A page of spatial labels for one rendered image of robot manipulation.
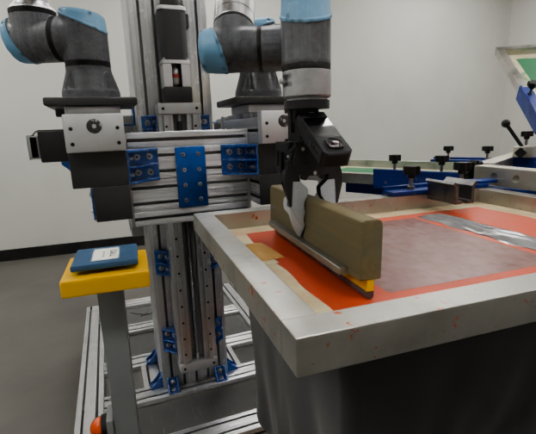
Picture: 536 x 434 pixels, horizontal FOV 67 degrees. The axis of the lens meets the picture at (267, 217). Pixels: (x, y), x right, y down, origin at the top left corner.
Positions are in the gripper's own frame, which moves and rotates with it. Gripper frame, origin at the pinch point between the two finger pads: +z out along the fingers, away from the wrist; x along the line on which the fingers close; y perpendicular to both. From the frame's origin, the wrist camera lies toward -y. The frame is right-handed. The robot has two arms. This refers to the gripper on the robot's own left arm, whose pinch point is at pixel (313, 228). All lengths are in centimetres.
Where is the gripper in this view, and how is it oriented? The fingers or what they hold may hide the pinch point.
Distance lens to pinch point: 66.1
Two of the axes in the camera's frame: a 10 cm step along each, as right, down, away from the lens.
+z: 0.3, 9.8, 2.1
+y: -3.2, -1.9, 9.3
